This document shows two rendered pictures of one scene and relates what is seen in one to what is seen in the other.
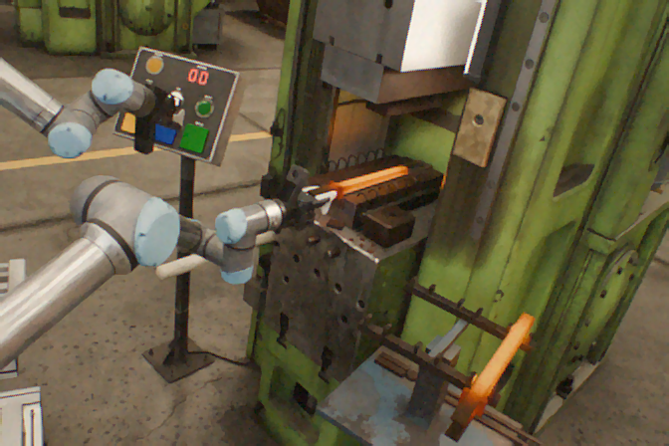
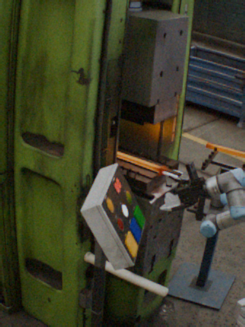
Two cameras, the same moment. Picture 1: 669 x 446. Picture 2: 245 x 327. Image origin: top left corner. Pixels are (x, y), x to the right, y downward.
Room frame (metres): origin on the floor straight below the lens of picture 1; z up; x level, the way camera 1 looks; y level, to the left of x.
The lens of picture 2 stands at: (1.88, 2.21, 2.09)
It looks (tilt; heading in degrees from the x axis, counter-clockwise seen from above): 26 degrees down; 264
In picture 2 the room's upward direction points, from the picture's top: 5 degrees clockwise
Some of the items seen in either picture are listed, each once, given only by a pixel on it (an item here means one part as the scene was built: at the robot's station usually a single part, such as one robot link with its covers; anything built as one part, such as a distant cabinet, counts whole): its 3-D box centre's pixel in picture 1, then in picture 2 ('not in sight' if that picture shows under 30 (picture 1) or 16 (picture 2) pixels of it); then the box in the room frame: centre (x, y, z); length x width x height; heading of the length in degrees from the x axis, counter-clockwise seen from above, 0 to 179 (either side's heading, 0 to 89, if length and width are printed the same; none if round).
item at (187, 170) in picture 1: (184, 244); (97, 307); (1.75, 0.52, 0.54); 0.04 x 0.04 x 1.08; 51
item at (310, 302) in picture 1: (374, 265); (122, 207); (1.60, -0.14, 0.69); 0.56 x 0.38 x 0.45; 141
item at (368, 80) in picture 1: (401, 68); (127, 98); (1.63, -0.09, 1.32); 0.42 x 0.20 x 0.10; 141
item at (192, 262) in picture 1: (218, 253); (126, 275); (1.61, 0.37, 0.62); 0.44 x 0.05 x 0.05; 141
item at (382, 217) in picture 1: (389, 225); (165, 166); (1.40, -0.14, 0.95); 0.12 x 0.08 x 0.06; 141
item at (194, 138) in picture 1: (194, 138); (138, 217); (1.61, 0.46, 1.01); 0.07 x 0.05 x 0.07; 76
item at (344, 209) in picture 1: (376, 184); (121, 166); (1.63, -0.09, 0.96); 0.42 x 0.20 x 0.09; 141
